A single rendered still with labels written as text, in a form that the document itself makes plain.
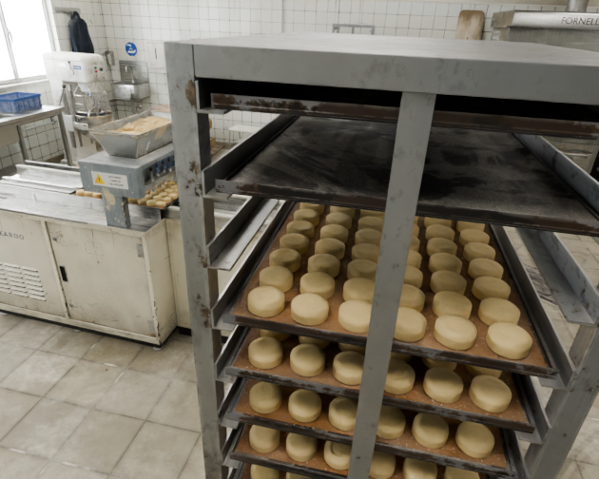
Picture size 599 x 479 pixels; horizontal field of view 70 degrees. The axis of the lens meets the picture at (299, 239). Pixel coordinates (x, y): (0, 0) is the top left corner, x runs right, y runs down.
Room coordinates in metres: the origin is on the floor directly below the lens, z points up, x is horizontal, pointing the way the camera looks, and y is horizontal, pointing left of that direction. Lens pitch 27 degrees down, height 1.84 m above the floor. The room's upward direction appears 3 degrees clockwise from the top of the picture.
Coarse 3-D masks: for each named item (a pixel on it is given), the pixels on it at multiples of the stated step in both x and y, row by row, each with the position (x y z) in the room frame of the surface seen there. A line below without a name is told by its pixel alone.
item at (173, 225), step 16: (224, 208) 2.31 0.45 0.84; (176, 224) 2.13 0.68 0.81; (176, 240) 2.13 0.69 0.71; (256, 240) 2.02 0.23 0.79; (176, 256) 2.14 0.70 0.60; (176, 272) 2.14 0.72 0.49; (224, 272) 2.06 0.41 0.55; (176, 288) 2.14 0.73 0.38; (176, 304) 2.15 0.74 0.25; (224, 336) 2.10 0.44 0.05
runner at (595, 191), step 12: (528, 144) 0.71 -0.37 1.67; (540, 144) 0.66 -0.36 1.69; (540, 156) 0.64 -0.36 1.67; (552, 156) 0.60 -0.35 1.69; (564, 156) 0.56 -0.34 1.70; (552, 168) 0.58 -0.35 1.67; (564, 168) 0.55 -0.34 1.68; (576, 168) 0.51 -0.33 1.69; (564, 180) 0.53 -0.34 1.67; (576, 180) 0.50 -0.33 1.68; (588, 180) 0.47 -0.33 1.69; (576, 192) 0.49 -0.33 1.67; (588, 192) 0.46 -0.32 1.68; (588, 204) 0.45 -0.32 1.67
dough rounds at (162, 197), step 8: (168, 184) 2.44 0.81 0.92; (176, 184) 2.46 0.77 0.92; (80, 192) 2.27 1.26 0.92; (88, 192) 2.27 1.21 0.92; (152, 192) 2.31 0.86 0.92; (160, 192) 2.35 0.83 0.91; (168, 192) 2.34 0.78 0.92; (176, 192) 2.33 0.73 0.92; (128, 200) 2.19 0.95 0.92; (136, 200) 2.20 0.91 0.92; (144, 200) 2.19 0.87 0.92; (152, 200) 2.20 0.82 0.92; (160, 200) 2.23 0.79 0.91; (168, 200) 2.21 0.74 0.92; (160, 208) 2.13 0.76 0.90
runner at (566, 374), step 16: (512, 256) 0.63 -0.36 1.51; (512, 272) 0.60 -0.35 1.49; (528, 288) 0.53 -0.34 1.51; (528, 304) 0.51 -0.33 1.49; (544, 320) 0.45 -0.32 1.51; (544, 336) 0.44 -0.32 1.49; (560, 352) 0.39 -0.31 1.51; (560, 368) 0.38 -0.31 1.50; (544, 384) 0.36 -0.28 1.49; (560, 384) 0.36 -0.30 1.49
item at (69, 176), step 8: (24, 168) 2.73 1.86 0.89; (32, 168) 2.71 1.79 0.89; (40, 168) 2.70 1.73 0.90; (48, 168) 2.71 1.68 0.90; (40, 176) 2.70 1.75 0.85; (48, 176) 2.68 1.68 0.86; (56, 176) 2.67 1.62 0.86; (64, 176) 2.65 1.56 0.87; (72, 176) 2.64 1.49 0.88; (80, 176) 2.62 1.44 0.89; (216, 200) 2.40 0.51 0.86; (224, 200) 2.39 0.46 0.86; (232, 200) 2.37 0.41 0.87; (240, 200) 2.36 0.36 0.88
